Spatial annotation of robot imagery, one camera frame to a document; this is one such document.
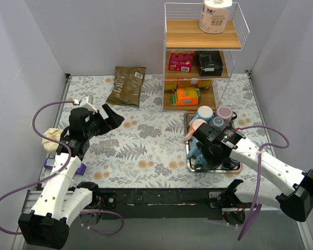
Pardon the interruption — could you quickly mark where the blue mug yellow inside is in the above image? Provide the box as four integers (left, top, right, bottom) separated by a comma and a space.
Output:
187, 138, 207, 165

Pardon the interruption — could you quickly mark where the pink mug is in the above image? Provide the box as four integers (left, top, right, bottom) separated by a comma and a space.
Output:
184, 119, 207, 142

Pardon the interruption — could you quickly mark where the light blue mug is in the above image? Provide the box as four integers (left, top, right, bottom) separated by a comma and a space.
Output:
194, 106, 214, 123

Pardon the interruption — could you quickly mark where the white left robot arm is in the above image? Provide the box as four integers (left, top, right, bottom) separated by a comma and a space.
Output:
18, 104, 124, 249

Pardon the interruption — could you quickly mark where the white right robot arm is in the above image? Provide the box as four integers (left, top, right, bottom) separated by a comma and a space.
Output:
193, 123, 313, 222

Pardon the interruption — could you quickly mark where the teal grey mug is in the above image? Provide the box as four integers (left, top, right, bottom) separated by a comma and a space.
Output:
208, 116, 226, 131

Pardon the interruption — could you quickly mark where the navy blue mug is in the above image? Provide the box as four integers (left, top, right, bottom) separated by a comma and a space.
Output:
222, 157, 240, 170

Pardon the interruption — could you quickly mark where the mauve purple mug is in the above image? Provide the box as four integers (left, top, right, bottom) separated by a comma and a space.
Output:
215, 106, 237, 125

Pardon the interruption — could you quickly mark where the steel tray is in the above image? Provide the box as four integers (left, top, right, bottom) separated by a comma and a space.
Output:
184, 110, 243, 173

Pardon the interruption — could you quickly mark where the brown snack bag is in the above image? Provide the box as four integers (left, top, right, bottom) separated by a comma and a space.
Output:
106, 66, 146, 107

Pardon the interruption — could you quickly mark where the purple small box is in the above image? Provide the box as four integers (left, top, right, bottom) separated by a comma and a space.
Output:
44, 157, 87, 176

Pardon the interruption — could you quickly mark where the orange green sponge pack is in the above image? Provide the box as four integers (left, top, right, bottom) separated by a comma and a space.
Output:
170, 87, 201, 106

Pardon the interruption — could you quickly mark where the yellow sponge packs row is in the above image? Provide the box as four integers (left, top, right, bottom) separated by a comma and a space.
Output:
164, 78, 213, 93

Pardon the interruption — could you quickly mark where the black box on shelf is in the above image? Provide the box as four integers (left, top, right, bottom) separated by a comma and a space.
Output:
197, 51, 224, 77

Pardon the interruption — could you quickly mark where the pink Mommy box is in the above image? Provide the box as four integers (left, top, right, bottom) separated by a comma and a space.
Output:
168, 50, 195, 72

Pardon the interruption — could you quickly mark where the toilet paper roll on shelf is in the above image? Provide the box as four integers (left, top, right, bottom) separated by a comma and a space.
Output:
199, 0, 233, 34

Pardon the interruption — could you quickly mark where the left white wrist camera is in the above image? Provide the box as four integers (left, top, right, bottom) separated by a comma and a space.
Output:
73, 95, 97, 112

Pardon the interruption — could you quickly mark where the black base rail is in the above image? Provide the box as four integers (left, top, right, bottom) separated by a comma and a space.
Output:
70, 187, 248, 219

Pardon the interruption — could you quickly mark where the white wire wooden shelf rack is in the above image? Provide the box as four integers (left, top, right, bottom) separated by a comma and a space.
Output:
162, 2, 250, 112

